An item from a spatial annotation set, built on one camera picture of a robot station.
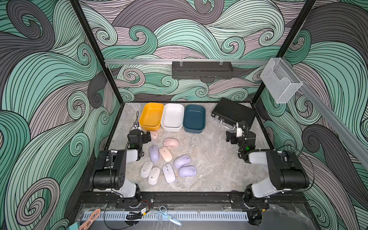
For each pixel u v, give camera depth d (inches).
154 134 38.3
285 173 17.6
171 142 36.8
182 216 27.5
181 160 33.1
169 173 32.0
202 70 38.0
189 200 29.3
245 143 28.3
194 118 41.1
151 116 42.7
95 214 27.2
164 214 27.4
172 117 42.9
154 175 31.4
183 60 37.2
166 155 34.8
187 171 31.8
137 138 28.7
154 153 35.0
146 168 32.8
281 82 29.7
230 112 43.2
